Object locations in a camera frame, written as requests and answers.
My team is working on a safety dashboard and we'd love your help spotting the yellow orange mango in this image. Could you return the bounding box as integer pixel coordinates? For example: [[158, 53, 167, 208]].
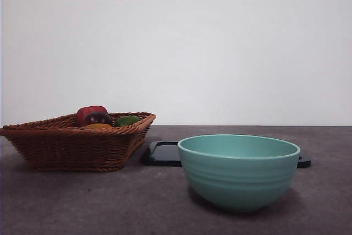
[[82, 123, 113, 129]]

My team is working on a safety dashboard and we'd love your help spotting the teal bowl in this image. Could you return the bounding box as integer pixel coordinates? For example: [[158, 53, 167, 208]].
[[177, 134, 301, 213]]

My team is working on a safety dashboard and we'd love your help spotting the green fruit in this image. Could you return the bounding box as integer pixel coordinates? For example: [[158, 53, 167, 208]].
[[114, 114, 141, 127]]

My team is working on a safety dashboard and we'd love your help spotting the dark rectangular tray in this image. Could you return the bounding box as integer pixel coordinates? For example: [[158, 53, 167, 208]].
[[141, 140, 312, 168]]

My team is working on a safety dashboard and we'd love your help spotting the dark purple fruit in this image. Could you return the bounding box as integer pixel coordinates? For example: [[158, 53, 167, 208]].
[[84, 111, 113, 126]]

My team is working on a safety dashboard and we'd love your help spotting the red apple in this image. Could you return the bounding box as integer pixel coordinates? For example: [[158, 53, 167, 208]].
[[76, 105, 108, 127]]

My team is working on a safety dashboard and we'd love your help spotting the brown wicker basket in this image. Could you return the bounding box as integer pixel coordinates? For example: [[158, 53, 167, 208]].
[[0, 111, 156, 172]]

